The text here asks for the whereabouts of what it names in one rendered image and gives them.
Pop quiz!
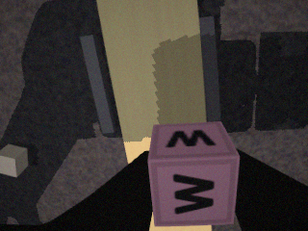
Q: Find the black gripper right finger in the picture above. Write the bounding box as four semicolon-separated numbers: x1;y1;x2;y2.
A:
235;149;308;231

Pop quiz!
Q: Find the mauve letter block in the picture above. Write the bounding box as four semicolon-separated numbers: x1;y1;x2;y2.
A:
147;120;240;227

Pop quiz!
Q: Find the small grey cube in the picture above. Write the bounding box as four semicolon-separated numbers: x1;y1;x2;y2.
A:
0;145;28;177

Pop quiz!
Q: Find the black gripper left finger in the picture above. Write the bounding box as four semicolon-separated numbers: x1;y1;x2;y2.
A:
0;150;153;231

